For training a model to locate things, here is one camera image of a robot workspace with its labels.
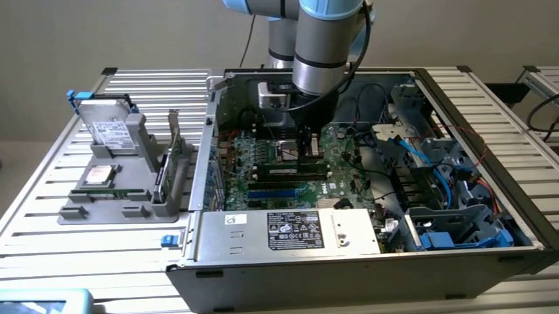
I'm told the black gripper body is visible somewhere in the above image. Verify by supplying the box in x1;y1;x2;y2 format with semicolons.
288;90;340;132

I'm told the green RAM stick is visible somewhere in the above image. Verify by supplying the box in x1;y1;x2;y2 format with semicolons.
256;165;328;178
72;187;145;200

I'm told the CPU socket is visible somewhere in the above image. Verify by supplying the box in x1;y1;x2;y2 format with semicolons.
271;139;307;164

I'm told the green Dell motherboard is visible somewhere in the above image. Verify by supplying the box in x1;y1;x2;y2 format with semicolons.
223;124;378;212

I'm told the blue expansion slot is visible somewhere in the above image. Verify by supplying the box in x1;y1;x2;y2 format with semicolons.
247;188;310;200

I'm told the grey metal disk bay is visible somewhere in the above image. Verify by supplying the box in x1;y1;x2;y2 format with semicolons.
371;83;484;211

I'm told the silver power supply unit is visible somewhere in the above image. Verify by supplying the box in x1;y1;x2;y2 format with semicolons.
191;208;382;263

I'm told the green graphics card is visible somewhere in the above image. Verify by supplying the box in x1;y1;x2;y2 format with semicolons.
153;109;186;203

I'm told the blue plastic drive caddy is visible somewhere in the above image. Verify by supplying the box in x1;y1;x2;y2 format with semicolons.
404;204;515;252

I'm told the open black PC case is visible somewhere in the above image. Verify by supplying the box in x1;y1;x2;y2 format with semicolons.
164;67;559;304

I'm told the small blue plastic clamp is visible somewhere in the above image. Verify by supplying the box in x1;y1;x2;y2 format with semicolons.
159;233;182;249

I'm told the silver hard disk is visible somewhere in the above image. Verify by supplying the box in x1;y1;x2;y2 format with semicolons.
77;99;135;150

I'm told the silver CPU chip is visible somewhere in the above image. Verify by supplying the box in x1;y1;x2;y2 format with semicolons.
84;164;120;184

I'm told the grey parts rack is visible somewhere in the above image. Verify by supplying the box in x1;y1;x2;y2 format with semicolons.
57;113;199;226

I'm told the metal slat side table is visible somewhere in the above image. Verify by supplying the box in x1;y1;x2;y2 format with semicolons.
514;65;559;99

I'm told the teal plastic box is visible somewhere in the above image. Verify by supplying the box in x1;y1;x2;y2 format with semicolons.
0;288;96;314

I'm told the black looped case wire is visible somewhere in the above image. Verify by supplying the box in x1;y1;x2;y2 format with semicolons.
352;83;391;131

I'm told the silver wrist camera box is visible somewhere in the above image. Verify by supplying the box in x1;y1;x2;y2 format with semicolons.
256;81;292;111

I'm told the blue SATA wire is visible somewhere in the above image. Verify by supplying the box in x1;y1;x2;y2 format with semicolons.
392;136;472;211

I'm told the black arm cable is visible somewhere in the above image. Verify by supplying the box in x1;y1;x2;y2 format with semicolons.
275;0;378;113

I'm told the thin black hanging cable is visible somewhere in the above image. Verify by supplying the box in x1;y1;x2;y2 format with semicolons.
238;14;259;68

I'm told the thin red wire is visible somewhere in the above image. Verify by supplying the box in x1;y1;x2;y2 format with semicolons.
430;125;490;171

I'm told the thick black looped cable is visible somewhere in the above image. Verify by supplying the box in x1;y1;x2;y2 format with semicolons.
524;94;559;135

